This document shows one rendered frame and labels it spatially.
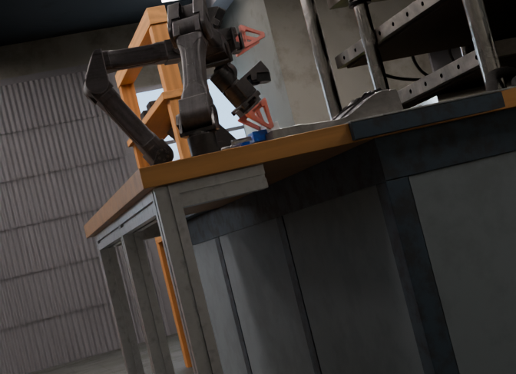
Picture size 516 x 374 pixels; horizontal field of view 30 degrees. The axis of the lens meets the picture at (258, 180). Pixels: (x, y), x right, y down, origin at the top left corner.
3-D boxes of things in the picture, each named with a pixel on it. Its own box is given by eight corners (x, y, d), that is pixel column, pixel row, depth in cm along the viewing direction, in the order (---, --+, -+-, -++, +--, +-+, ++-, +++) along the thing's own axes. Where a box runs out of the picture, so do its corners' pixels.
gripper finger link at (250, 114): (275, 123, 258) (251, 97, 257) (283, 117, 251) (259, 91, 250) (257, 139, 256) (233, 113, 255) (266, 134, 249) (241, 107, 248)
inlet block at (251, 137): (236, 150, 249) (231, 130, 249) (231, 153, 254) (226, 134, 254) (282, 140, 253) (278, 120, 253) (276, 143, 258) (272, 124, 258)
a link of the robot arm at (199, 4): (199, 49, 256) (161, -4, 227) (231, 40, 254) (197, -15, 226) (206, 91, 252) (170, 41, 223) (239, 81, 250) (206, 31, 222)
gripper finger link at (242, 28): (257, 28, 282) (226, 32, 279) (263, 21, 275) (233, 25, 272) (262, 50, 281) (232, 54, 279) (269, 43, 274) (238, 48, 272)
